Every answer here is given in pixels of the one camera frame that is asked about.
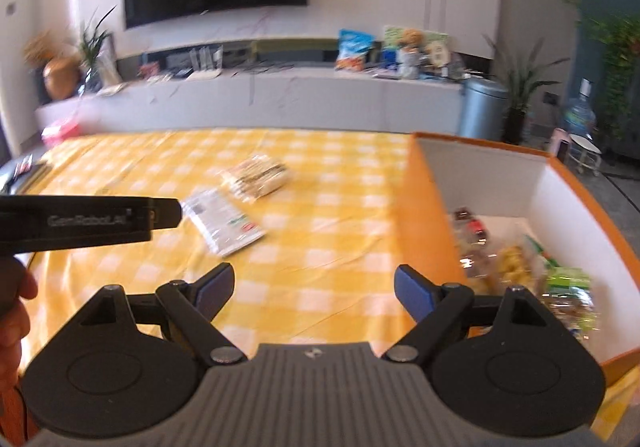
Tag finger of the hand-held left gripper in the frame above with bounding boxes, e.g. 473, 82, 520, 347
149, 197, 182, 231

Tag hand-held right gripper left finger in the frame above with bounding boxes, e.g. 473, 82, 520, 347
82, 262, 248, 368

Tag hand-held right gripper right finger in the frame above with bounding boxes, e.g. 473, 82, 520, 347
382, 264, 551, 363

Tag white packet red label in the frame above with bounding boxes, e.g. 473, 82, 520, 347
181, 187, 266, 257

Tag silver foil dried fruit bag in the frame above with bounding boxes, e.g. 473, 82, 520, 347
457, 234, 501, 298

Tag orange cardboard box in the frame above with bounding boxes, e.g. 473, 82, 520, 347
397, 132, 640, 443

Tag clear packet of red dates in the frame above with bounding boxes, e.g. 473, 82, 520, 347
452, 208, 488, 240

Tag clear packet of yellow snacks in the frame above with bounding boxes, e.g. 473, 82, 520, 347
492, 237, 547, 294

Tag green nut packet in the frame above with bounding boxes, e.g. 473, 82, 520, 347
542, 264, 601, 339

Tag person's left hand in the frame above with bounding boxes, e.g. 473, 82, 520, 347
0, 254, 39, 395

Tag pink tissue pack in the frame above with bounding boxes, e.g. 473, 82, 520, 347
41, 120, 82, 146

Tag checkered cracker packet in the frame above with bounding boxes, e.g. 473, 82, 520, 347
220, 154, 291, 202

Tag yellow checkered tablecloth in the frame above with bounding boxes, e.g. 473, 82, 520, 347
10, 128, 640, 447

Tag orange vase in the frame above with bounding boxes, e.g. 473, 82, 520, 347
42, 57, 81, 100

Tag white router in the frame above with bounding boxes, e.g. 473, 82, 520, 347
190, 47, 224, 79

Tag small potted plant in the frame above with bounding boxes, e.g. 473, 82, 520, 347
75, 7, 119, 79

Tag white marble tv console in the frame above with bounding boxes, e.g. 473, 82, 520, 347
35, 62, 463, 138

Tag grey metal trash can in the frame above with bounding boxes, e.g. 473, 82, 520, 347
459, 78, 508, 142

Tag pink stool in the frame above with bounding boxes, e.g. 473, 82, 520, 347
551, 127, 573, 161

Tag white round stool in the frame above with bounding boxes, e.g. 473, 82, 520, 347
570, 134, 603, 175

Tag tall leafy potted plant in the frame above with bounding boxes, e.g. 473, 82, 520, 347
482, 32, 571, 145

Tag round hand fan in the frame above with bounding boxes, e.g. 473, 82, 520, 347
425, 40, 452, 76

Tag brown teddy bear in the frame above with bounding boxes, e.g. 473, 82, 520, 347
397, 28, 426, 79

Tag blue water bottle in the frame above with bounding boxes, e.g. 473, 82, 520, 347
564, 81, 597, 138

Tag blue snack bag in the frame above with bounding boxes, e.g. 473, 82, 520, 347
335, 30, 376, 72

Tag green ivy plant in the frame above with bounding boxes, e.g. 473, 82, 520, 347
580, 14, 640, 148

